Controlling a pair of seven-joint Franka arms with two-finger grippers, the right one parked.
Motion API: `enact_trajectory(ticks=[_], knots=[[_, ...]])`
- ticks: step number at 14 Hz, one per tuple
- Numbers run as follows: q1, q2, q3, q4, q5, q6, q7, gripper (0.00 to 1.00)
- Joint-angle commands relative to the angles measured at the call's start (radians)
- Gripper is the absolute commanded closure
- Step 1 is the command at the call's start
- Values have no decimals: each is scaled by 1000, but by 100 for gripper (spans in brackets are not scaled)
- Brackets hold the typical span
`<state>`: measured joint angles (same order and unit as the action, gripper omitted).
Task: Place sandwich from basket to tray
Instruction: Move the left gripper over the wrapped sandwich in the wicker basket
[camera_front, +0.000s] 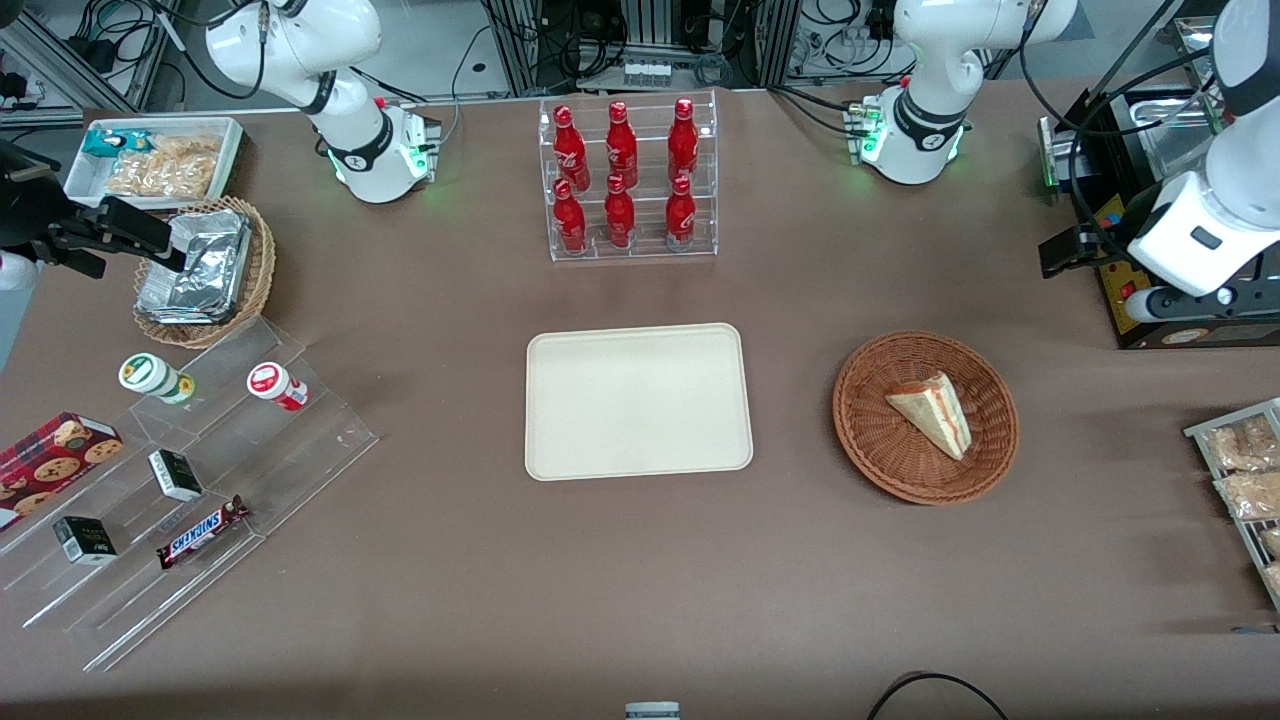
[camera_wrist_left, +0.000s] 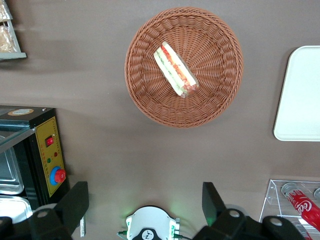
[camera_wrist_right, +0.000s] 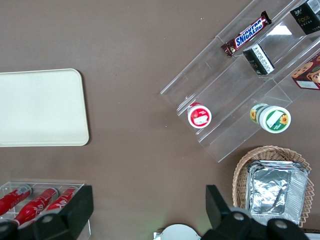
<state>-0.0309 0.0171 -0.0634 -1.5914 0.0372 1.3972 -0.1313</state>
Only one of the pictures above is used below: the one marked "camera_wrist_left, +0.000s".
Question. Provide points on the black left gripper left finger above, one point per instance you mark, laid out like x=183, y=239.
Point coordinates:
x=72, y=202

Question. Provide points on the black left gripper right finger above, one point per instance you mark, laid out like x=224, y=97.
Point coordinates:
x=212, y=202

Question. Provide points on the plastic-wrapped sandwich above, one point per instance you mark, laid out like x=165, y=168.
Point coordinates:
x=175, y=68

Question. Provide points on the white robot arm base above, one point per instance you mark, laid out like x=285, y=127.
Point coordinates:
x=150, y=222

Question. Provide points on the white plastic tray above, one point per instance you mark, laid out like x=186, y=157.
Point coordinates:
x=302, y=95

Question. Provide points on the round brown wicker basket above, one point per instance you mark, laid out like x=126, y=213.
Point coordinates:
x=212, y=50

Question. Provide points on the silver metal bar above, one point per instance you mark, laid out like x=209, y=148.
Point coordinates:
x=83, y=225

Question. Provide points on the red round control knob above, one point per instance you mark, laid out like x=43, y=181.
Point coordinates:
x=59, y=175

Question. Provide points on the black food warmer appliance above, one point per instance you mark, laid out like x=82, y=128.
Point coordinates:
x=32, y=160

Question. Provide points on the steel food pan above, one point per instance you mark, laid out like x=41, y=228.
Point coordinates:
x=7, y=172
x=12, y=207

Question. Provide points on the clear acrylic can holder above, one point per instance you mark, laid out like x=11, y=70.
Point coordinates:
x=273, y=197

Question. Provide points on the red cola can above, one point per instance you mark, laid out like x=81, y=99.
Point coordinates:
x=301, y=205
x=303, y=231

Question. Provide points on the silver-topped drink can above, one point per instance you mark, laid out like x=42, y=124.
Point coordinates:
x=317, y=193

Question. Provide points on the grey display shelf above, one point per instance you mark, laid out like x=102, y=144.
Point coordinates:
x=15, y=53

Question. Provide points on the packaged bread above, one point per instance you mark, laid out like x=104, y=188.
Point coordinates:
x=3, y=11
x=6, y=38

